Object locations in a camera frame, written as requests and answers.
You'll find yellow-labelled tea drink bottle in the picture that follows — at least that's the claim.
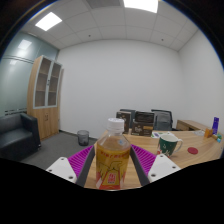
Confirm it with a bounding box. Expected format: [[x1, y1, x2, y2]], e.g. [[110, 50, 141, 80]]
[[95, 117, 132, 191]]

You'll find black leather sofa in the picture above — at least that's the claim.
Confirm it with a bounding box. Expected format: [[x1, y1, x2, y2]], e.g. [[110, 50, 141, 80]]
[[0, 112, 42, 160]]

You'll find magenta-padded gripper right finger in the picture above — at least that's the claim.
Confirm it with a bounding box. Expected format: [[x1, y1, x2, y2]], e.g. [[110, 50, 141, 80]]
[[130, 144, 182, 187]]

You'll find green white-lined mug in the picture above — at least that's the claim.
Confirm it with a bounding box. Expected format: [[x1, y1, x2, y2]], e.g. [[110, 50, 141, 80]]
[[156, 132, 184, 158]]

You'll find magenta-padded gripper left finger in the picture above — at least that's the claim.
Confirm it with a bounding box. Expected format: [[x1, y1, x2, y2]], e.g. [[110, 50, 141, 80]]
[[45, 145, 97, 188]]

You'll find flat round red coaster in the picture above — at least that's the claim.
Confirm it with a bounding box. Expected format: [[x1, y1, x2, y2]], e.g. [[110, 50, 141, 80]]
[[187, 146, 199, 155]]

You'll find wooden side desk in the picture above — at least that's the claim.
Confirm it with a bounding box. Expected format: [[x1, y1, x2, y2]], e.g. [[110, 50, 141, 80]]
[[175, 119, 209, 132]]

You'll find wooden glass-door shelf cabinet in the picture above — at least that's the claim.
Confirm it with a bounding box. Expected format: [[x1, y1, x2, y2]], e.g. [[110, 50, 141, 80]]
[[26, 54, 64, 141]]

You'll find tall dark brown box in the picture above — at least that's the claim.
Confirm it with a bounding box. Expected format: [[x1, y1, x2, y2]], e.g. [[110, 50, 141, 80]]
[[115, 110, 133, 134]]

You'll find printed white leaflet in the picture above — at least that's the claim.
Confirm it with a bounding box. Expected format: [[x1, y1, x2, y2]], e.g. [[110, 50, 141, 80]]
[[150, 130, 164, 139]]

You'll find purple upright box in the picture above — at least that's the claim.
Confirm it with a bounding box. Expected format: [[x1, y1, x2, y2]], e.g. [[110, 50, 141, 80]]
[[211, 116, 220, 136]]

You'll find black mesh-back office chair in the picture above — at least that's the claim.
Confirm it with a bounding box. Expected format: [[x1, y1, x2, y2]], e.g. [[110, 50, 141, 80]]
[[150, 109, 174, 132]]

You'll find square ceiling light panel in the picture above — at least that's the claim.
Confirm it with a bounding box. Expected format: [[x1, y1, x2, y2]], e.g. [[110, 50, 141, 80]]
[[34, 12, 63, 32], [123, 0, 159, 14]]

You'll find dark mesh waste bin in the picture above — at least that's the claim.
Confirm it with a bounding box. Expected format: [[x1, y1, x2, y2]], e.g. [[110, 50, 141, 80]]
[[76, 129, 90, 147]]

